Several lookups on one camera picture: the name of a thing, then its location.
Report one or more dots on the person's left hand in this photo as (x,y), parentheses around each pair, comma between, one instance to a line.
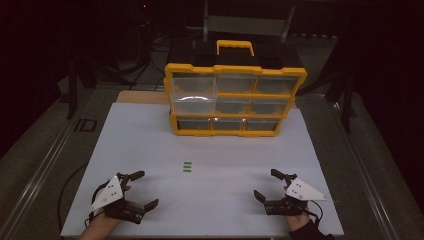
(101,222)

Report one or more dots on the wooden board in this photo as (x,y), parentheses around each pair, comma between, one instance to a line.
(143,97)

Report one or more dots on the clear plastic drawer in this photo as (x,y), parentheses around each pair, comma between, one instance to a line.
(193,105)

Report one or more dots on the black stand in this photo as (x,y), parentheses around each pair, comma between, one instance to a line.
(72,86)
(346,96)

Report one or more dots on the set of clear plastic bins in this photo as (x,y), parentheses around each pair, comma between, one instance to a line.
(268,107)

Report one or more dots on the grey metal frame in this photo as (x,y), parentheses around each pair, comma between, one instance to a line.
(246,25)

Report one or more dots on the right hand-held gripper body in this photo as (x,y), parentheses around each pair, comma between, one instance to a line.
(301,191)

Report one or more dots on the aluminium rail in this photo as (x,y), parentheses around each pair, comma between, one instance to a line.
(43,166)
(363,170)

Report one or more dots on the person's right hand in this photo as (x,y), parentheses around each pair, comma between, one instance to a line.
(298,221)

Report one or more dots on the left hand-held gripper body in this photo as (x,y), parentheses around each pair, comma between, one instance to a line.
(110,193)

